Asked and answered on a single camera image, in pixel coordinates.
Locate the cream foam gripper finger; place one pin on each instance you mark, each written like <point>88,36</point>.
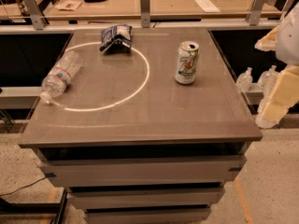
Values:
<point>268,42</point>
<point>284,94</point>

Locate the clear plastic water bottle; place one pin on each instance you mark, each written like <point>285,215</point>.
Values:
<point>60,76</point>

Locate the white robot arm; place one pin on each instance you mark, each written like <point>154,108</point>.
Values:
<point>287,46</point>

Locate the clear pump bottle right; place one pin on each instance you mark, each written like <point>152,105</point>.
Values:
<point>265,76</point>

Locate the clear pump bottle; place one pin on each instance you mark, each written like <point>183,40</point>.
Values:
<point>244,81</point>
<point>265,76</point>

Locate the clear pump bottle left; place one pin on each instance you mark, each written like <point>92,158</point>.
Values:
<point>244,81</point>

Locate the white paper sheet centre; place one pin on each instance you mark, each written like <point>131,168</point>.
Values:
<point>207,6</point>

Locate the green white soda can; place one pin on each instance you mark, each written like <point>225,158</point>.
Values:
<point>188,54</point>

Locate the grey drawer cabinet table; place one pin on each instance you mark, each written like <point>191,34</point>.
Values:
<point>133,146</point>

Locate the blue white chip bag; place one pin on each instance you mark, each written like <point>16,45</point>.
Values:
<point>116,35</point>

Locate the small paper card left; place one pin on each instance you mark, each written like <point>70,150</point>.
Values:
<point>69,5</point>

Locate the grey metal bracket right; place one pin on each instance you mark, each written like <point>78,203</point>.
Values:
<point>255,12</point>

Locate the grey metal bracket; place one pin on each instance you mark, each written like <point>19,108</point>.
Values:
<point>37,18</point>
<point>145,13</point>
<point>255,12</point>

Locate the grey metal bracket centre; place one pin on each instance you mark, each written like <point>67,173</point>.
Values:
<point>145,13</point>

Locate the grey metal bracket left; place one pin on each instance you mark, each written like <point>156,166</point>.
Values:
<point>37,18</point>

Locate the black metal floor frame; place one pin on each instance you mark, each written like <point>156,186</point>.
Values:
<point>57,209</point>

